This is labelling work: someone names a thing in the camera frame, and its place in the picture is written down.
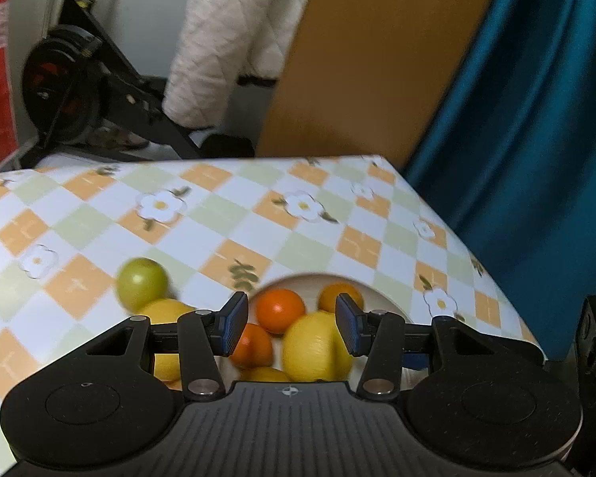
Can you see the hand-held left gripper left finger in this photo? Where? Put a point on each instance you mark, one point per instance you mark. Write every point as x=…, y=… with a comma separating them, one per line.
x=233, y=325

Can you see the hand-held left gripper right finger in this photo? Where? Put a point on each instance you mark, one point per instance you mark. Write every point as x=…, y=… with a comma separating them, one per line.
x=350, y=325

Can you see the medium deep orange mandarin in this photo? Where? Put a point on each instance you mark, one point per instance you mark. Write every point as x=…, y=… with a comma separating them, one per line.
x=254, y=345

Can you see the large yellow-orange mandarin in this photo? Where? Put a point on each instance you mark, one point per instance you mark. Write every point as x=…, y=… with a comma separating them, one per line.
x=329, y=295

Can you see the beige round plate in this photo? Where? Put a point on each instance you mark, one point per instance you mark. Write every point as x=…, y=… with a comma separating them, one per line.
x=380, y=303

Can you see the large yellow lemon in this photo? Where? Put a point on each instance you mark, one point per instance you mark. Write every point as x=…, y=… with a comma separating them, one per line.
x=307, y=348

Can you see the small tan round fruit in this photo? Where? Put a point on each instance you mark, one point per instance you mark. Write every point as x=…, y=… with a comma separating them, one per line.
x=265, y=375

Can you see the small deep orange mandarin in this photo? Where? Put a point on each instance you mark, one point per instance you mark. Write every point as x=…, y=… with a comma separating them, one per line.
x=278, y=310

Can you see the smaller yellow lemon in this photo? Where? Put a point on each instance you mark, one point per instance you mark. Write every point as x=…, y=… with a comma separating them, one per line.
x=162, y=310

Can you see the checkered floral tablecloth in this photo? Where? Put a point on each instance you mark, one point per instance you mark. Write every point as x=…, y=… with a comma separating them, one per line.
x=327, y=238

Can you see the small green round fruit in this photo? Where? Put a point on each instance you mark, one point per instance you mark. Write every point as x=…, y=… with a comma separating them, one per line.
x=141, y=283

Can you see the teal curtain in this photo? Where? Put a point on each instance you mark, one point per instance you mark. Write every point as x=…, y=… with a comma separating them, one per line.
x=526, y=134

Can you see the wooden board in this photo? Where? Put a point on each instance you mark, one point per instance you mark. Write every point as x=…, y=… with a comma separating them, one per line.
x=377, y=59

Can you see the white quilted blanket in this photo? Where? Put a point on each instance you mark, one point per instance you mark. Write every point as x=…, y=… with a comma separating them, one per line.
x=223, y=44

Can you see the black exercise bike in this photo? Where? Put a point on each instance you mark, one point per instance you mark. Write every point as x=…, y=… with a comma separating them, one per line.
x=69, y=89

